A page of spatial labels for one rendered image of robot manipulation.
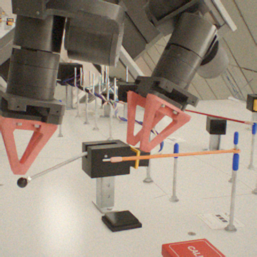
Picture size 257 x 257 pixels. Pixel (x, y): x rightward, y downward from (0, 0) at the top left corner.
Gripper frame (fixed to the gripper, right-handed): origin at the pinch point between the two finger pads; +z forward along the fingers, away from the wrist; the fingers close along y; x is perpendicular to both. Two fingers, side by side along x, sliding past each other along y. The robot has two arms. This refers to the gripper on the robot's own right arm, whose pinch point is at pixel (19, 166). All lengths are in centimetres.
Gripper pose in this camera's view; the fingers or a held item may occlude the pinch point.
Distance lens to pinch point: 56.9
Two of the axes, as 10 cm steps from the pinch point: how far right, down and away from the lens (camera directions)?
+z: -1.8, 9.7, 1.4
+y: -4.0, -2.0, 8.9
